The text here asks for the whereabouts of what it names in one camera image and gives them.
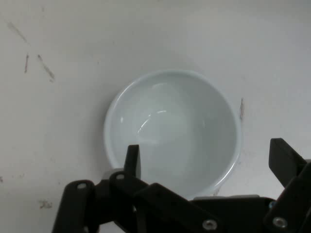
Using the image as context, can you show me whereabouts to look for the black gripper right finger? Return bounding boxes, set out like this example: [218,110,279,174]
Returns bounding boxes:
[263,138,311,233]

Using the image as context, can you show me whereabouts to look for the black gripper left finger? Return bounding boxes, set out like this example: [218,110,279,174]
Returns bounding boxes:
[52,145,222,233]

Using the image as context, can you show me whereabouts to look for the red bowl with white inside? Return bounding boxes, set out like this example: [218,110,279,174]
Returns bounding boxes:
[104,69,243,201]

